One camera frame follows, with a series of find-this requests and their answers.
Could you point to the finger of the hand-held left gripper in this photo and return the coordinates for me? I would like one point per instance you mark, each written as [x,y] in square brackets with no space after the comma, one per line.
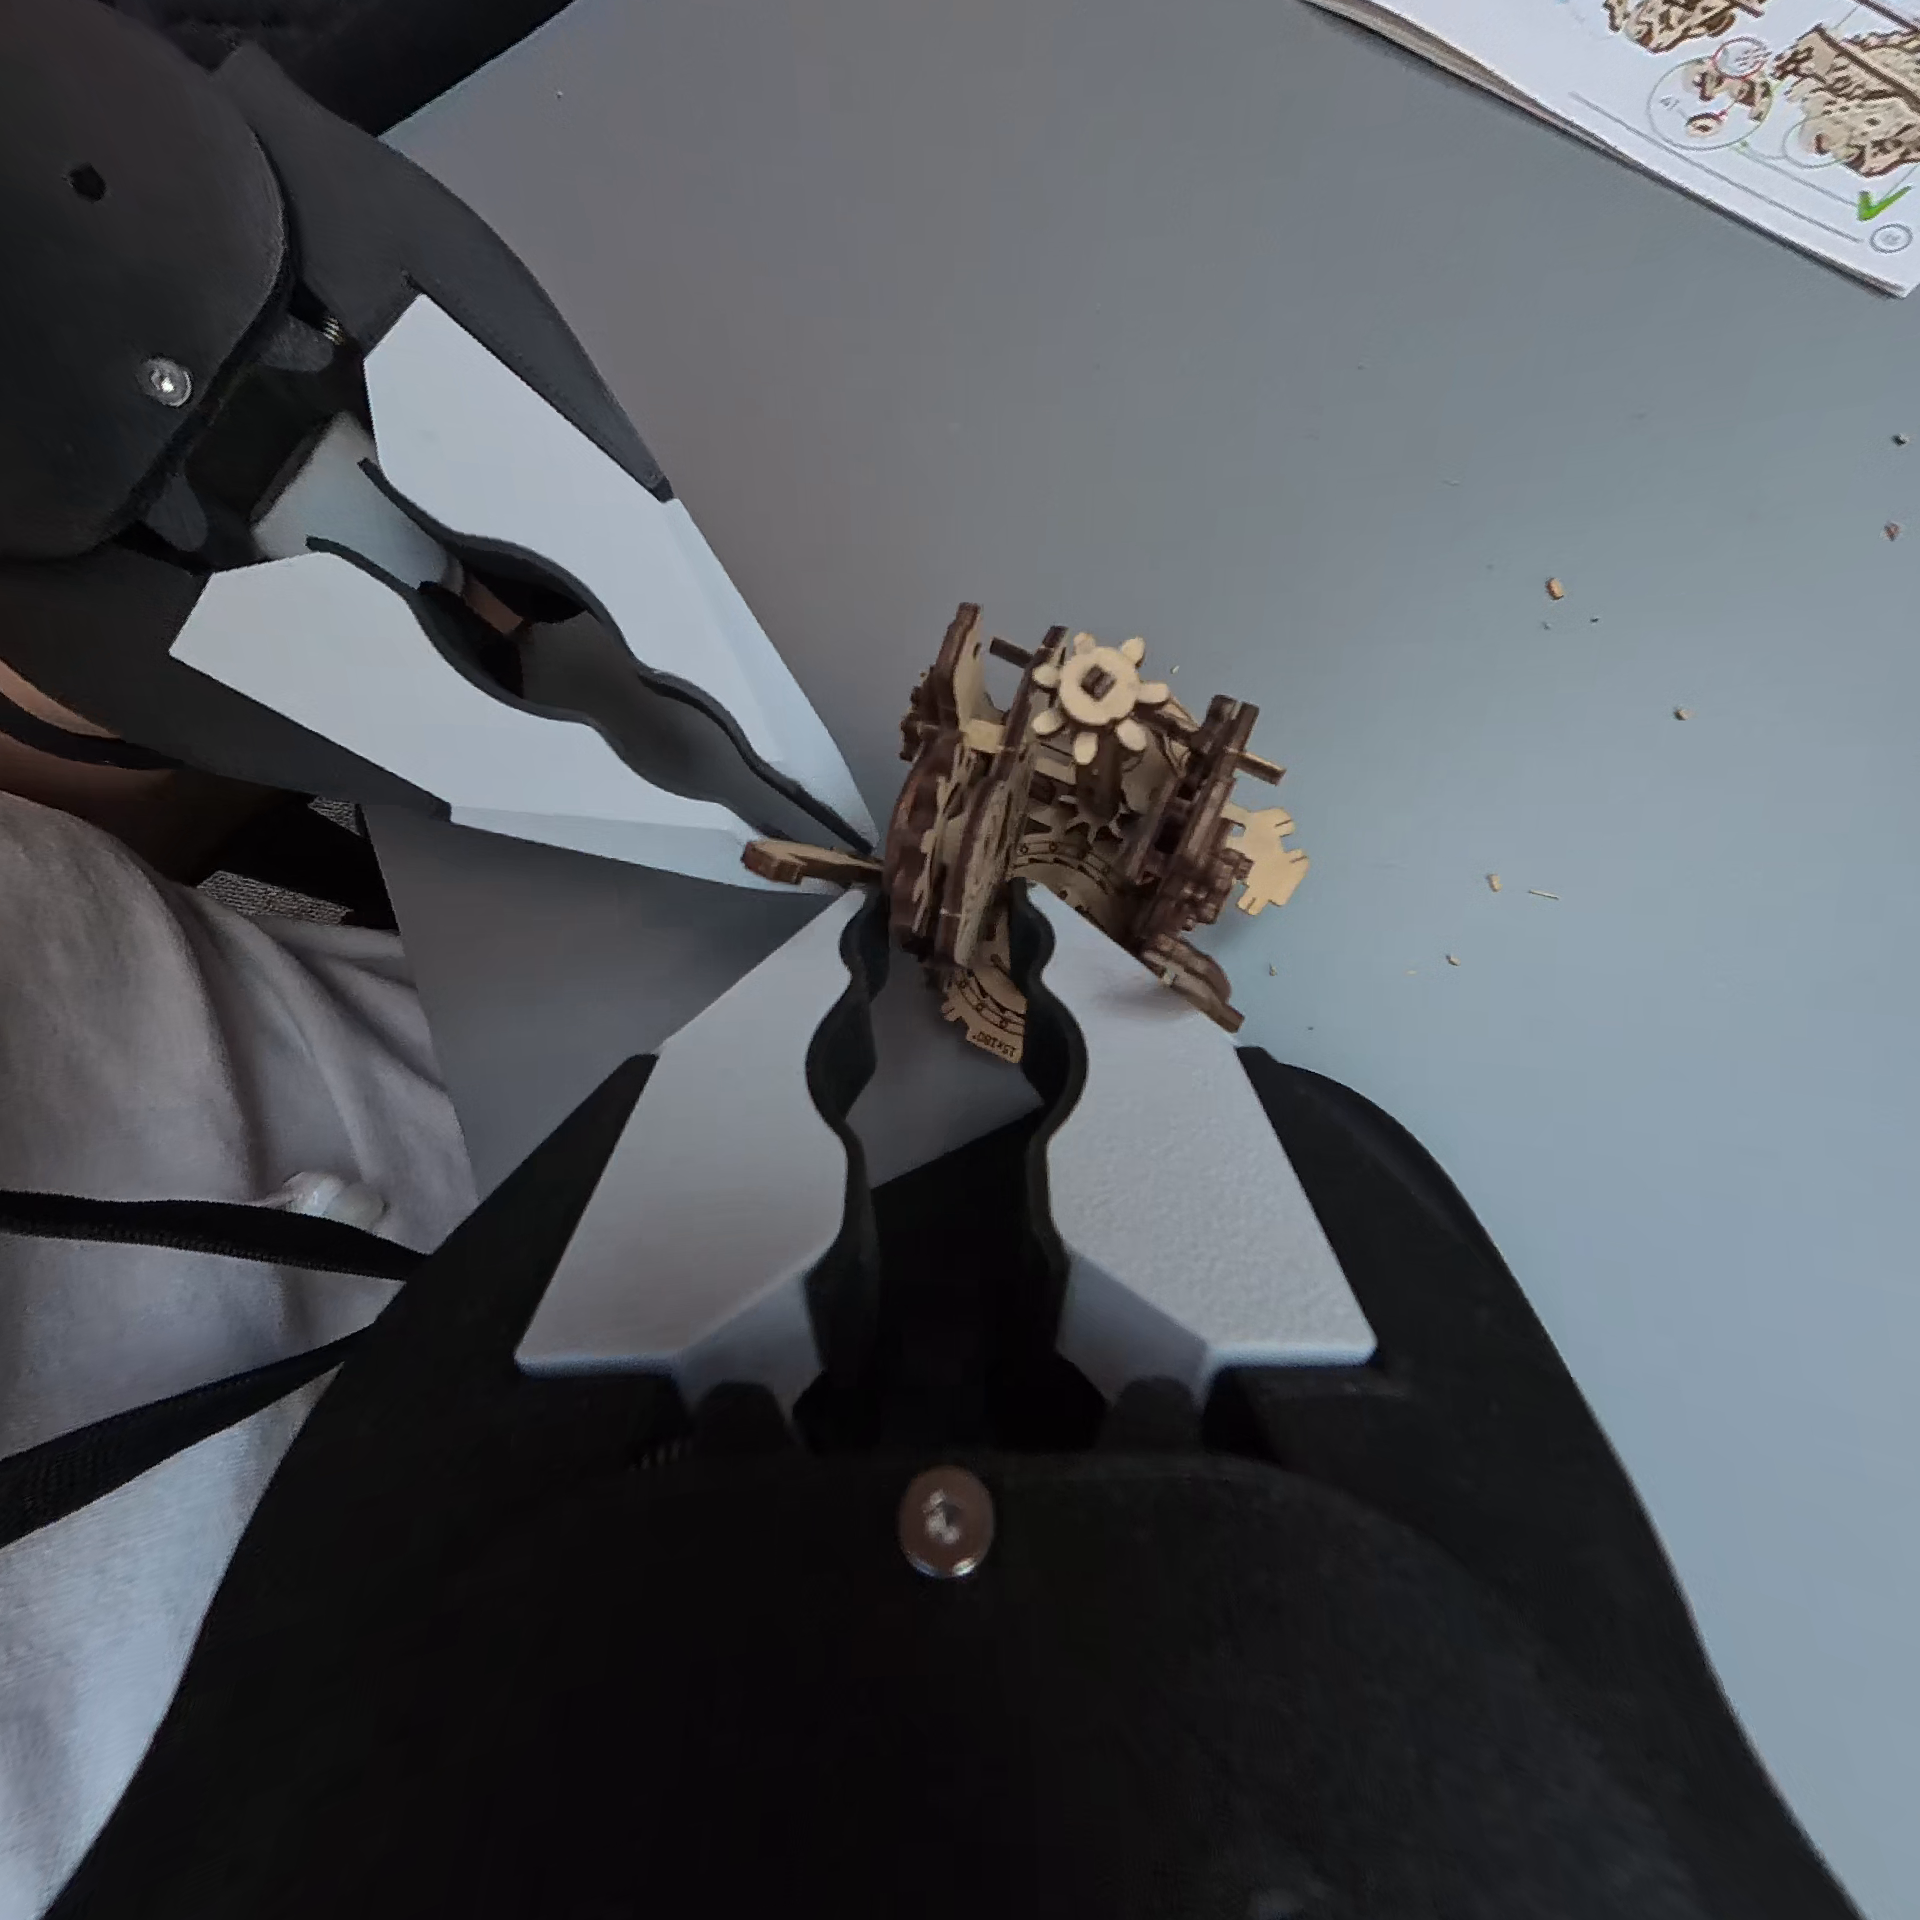
[571,464]
[389,692]

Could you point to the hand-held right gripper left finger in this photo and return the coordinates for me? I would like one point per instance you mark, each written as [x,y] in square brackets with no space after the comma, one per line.
[676,1230]

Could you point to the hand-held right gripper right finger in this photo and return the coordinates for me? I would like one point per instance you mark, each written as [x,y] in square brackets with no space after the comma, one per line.
[1202,1215]

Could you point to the small wooden part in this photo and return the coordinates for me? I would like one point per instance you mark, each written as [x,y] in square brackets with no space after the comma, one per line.
[804,861]

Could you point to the brown wooden mechanical model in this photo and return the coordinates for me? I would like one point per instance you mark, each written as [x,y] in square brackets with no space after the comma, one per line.
[1109,781]

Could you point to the dark woven fabric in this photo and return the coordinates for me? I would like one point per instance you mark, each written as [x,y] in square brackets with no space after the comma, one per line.
[284,893]

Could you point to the person's white-shirted torso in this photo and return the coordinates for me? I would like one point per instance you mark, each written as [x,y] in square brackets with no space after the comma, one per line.
[181,1051]

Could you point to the scattered wood crumbs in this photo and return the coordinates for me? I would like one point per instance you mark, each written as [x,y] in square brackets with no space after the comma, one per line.
[1556,588]

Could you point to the white instruction booklet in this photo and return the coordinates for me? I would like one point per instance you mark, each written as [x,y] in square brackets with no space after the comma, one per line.
[1770,107]

